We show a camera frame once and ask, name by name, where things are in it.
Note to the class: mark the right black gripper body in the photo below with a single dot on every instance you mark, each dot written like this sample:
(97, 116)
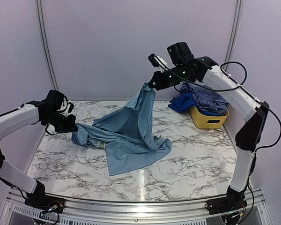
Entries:
(169, 81)

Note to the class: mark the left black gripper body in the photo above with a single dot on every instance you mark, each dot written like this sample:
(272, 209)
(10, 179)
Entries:
(61, 125)

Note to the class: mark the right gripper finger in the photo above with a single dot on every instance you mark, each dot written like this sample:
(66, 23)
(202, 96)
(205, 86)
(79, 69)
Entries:
(152, 81)
(154, 87)

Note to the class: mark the light blue t-shirt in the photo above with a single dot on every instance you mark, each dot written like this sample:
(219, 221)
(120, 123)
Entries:
(126, 135)

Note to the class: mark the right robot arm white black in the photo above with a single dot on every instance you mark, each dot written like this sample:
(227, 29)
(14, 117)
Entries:
(254, 113)

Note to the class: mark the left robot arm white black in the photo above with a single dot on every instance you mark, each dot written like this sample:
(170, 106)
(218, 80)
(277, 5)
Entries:
(27, 114)

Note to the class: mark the yellow plastic laundry basket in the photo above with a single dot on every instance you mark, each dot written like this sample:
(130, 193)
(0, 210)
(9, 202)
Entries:
(207, 122)

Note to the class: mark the royal blue garment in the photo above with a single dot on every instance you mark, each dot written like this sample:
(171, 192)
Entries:
(182, 103)

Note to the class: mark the blue patterned button shirt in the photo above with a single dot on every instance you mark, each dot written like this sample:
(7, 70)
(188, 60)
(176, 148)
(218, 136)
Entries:
(208, 102)

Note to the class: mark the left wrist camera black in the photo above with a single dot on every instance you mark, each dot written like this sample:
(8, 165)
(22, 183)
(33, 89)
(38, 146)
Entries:
(55, 99)

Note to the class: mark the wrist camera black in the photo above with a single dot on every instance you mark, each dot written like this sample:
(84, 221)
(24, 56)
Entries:
(180, 53)
(55, 99)

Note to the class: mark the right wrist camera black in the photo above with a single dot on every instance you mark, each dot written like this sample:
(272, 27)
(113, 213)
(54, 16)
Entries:
(180, 53)

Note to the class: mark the right corner aluminium post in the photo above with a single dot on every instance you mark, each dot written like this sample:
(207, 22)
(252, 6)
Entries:
(234, 30)

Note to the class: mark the corner aluminium post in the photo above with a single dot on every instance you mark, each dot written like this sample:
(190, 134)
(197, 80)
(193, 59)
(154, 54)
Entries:
(45, 45)
(234, 30)

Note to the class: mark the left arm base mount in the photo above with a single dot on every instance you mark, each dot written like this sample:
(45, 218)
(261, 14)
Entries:
(40, 200)

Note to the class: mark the aluminium front frame rail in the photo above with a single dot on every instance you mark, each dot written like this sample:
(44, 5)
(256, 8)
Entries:
(200, 211)

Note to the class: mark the left corner aluminium post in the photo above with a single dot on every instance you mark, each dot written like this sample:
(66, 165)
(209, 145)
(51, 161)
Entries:
(45, 45)

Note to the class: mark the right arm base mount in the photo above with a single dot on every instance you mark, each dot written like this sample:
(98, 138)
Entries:
(228, 203)

